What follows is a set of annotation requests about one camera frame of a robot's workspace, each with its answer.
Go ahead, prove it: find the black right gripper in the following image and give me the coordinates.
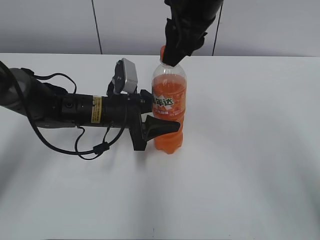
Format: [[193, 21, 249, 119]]
[[162, 0, 224, 67]]

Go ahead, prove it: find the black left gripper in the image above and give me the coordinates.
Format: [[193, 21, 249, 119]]
[[102, 89, 181, 151]]

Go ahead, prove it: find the orange bottle cap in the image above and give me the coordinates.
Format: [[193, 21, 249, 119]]
[[159, 45, 166, 62]]

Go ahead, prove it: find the orange soda plastic bottle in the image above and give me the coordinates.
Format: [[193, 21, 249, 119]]
[[151, 61, 188, 156]]

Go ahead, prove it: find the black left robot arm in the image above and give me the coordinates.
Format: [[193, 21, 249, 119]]
[[0, 58, 180, 151]]

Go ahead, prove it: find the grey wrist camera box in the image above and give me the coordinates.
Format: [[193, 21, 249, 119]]
[[107, 58, 138, 96]]

